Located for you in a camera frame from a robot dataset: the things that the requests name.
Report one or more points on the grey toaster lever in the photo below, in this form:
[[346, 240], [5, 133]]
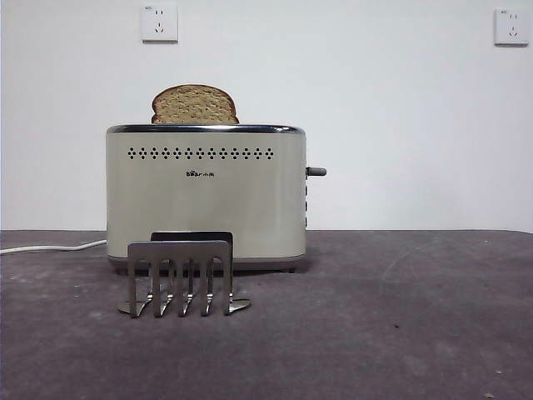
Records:
[[316, 171]]

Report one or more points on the brown seeded bread slice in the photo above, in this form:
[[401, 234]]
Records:
[[195, 104]]

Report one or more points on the cream steel two-slot toaster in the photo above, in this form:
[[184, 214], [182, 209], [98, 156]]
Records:
[[208, 200]]

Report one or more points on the silver metal toast rack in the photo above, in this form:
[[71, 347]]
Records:
[[179, 252]]

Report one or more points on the white wall socket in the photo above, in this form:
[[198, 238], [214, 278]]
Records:
[[511, 27], [160, 23]]

